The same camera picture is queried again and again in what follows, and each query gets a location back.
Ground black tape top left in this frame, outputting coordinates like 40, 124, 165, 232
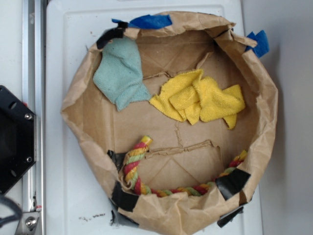
96, 22, 128, 49

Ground metal corner bracket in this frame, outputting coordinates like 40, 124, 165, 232
15, 211, 40, 235

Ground black tape bottom right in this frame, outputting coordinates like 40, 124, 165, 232
217, 206, 244, 228

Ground black tape lower left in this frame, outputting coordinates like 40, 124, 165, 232
111, 182, 139, 212

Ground brown paper bag bin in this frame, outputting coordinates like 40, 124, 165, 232
61, 11, 278, 235

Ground blue tape strip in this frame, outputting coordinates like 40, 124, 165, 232
245, 30, 269, 58
127, 15, 172, 29

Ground aluminium frame rail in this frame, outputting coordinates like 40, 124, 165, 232
22, 0, 48, 235

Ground blue tape top strip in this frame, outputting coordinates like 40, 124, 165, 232
127, 15, 172, 29

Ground yellow microfiber cloth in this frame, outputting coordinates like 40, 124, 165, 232
149, 69, 246, 130

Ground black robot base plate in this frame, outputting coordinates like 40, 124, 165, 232
0, 85, 35, 195

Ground black tape lower right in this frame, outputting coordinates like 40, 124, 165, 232
215, 168, 251, 200

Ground black tape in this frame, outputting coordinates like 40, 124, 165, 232
217, 206, 244, 228
215, 168, 251, 200
96, 22, 128, 49
111, 182, 139, 212

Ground multicolored twisted rope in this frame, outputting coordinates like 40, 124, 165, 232
123, 135, 248, 198

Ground grey braided cable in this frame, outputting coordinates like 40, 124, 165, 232
0, 195, 23, 228

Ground blue tape right strip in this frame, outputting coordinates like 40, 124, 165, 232
245, 30, 269, 58

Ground teal microfiber cloth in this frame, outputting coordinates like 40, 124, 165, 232
93, 37, 151, 111

